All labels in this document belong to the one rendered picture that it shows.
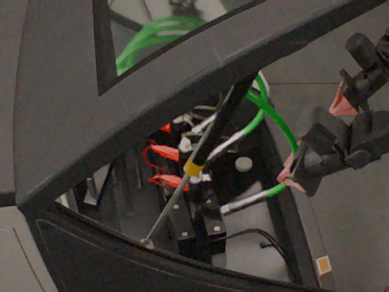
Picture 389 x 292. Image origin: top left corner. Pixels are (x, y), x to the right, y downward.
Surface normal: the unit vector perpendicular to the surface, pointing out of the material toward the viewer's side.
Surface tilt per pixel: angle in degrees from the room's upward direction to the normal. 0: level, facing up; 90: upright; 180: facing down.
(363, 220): 0
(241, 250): 0
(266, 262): 0
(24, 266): 90
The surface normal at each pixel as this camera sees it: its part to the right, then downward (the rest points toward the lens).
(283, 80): -0.03, -0.71
